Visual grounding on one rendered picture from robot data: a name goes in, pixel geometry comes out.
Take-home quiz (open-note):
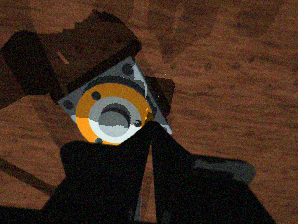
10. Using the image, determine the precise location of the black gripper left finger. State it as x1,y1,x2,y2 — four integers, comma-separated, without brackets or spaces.
60,121,153,220

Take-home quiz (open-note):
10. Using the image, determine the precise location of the brown and orange round plate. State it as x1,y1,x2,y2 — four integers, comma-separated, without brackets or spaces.
75,82,154,145

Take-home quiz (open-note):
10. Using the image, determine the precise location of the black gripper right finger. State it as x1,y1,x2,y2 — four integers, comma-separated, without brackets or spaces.
151,121,257,224

